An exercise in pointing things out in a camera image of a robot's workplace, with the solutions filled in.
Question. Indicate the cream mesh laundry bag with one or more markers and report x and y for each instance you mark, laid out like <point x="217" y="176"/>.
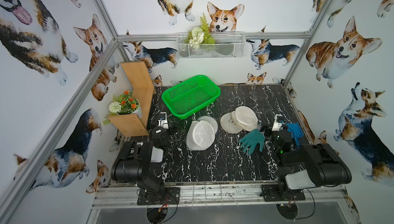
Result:
<point x="241" y="119"/>

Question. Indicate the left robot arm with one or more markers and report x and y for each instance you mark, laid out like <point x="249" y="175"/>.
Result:
<point x="132" y="164"/>

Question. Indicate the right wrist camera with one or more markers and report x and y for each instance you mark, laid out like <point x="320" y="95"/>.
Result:
<point x="277" y="126"/>

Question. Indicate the white flower fern bouquet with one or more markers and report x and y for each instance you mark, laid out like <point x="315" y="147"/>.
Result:
<point x="200" y="35"/>

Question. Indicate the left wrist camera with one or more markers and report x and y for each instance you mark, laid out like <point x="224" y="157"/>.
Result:
<point x="162" y="120"/>

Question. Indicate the green plastic basket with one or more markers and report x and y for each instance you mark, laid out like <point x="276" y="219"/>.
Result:
<point x="190" y="96"/>

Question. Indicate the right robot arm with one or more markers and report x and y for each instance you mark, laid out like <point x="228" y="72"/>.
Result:
<point x="322" y="166"/>

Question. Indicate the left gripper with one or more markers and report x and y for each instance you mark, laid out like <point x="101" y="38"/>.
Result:
<point x="159" y="131"/>

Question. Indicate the wooden shelf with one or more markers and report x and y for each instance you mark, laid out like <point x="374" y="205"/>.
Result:
<point x="143" y="90"/>

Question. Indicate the white wire wall basket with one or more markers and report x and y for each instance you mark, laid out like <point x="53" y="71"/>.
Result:
<point x="226" y="45"/>

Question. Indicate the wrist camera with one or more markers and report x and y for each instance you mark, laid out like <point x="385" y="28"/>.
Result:
<point x="277" y="126"/>
<point x="162" y="120"/>

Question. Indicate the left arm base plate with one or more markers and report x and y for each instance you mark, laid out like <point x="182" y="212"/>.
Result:
<point x="169" y="196"/>

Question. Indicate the potted flower plant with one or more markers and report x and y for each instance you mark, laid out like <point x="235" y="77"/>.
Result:
<point x="123" y="105"/>

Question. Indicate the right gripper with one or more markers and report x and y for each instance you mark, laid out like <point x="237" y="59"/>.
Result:
<point x="274" y="134"/>

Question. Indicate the green rubber glove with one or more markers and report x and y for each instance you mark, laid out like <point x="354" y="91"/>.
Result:
<point x="251" y="140"/>

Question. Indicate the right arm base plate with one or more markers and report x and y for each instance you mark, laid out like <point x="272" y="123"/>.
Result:
<point x="272" y="193"/>

